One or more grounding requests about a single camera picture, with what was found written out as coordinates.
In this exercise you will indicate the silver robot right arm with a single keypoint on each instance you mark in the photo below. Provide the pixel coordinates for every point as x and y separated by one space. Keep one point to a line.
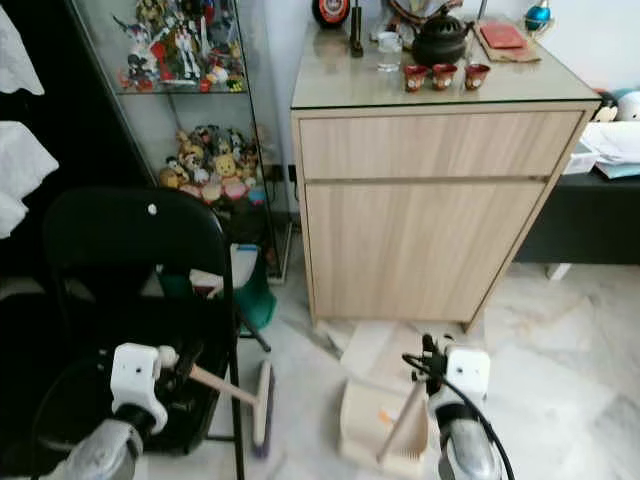
465 450

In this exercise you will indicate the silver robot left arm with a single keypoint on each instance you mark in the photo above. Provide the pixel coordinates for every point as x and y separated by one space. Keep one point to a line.
105 460

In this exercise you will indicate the green box with white lid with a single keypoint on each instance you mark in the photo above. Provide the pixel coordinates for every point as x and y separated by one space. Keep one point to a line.
257 295

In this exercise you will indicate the black folding chair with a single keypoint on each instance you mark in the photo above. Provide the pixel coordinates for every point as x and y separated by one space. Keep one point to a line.
130 230

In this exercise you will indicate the yellow bear plush toy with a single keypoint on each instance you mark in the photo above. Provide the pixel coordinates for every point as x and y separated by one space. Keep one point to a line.
230 175

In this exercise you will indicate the black low console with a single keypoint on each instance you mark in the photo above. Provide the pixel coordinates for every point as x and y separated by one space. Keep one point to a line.
585 215

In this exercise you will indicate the glass display cabinet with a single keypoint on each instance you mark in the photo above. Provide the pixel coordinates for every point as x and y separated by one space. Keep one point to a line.
140 120

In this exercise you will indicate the white lace tablecloth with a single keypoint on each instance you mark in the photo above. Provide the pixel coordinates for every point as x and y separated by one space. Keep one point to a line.
25 170

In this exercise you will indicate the black upright piano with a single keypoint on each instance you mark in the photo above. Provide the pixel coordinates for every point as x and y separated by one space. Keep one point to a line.
100 120

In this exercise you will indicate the small red tea cup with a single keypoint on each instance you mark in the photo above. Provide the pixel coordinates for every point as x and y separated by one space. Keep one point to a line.
415 78
477 76
445 77

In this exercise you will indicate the clear drinking glass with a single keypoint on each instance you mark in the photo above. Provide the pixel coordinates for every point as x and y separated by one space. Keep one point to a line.
388 55

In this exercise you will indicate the white robot figurine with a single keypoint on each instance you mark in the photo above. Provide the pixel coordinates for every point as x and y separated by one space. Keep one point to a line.
192 52

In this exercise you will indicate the beige place mat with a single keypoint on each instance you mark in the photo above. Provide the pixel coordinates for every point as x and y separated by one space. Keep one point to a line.
530 54

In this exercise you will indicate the slim black bottle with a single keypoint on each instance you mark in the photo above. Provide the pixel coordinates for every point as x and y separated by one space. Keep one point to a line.
356 42

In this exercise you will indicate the red flat tray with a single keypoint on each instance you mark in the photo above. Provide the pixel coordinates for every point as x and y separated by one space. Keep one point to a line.
502 36

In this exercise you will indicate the brown wooden decorative stand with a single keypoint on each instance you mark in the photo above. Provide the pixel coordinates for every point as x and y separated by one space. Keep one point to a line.
422 10

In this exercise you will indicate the blue round ornament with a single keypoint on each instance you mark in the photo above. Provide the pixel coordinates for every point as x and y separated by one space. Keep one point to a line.
538 17

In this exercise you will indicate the white lace runner cloth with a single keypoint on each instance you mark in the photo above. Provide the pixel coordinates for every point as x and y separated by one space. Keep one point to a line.
12 55

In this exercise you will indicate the round black red ornament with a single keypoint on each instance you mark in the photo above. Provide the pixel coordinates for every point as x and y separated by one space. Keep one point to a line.
330 10

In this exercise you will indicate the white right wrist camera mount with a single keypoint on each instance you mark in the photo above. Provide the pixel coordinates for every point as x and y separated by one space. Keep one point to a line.
468 370

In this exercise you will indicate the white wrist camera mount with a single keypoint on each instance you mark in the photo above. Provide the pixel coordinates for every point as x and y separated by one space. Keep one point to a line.
468 370
135 375

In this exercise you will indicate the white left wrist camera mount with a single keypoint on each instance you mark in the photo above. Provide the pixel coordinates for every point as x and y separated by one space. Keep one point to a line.
135 375

